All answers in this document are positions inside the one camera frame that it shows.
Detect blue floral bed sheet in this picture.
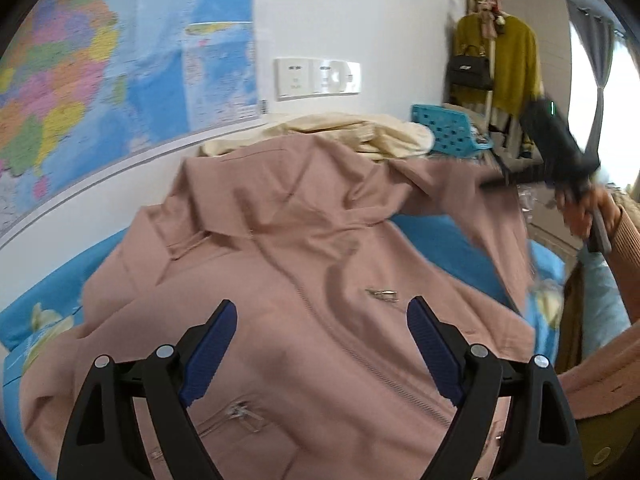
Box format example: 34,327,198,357
0,212,568,406

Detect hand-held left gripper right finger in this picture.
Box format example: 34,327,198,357
406,296,587,480

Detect wall map poster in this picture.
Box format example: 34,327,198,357
0,0,269,237

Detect blue perforated plastic basket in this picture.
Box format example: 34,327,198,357
411,104,494,157

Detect person's pink knit sweater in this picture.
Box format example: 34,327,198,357
557,324,640,419

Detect black handbag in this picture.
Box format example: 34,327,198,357
446,45,494,92

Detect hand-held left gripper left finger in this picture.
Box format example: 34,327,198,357
57,299,238,480

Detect person's light blue jeans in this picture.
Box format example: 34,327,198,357
575,247,633,362

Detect olive cloth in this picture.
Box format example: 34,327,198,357
575,407,640,478

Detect grey curtain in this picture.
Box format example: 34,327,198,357
566,0,617,162

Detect person's right hand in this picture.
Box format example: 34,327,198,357
556,182,622,239

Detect beige garment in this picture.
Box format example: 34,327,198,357
200,112,435,162

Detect pink zip jacket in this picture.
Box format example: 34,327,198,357
20,135,540,480

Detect white wall socket panel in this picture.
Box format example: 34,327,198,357
273,57,362,101

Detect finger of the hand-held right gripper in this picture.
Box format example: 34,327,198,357
479,157,548,192

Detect olive yellow hanging sweater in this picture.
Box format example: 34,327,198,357
448,12,544,116

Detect person's right forearm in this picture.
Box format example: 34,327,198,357
602,200,640,322

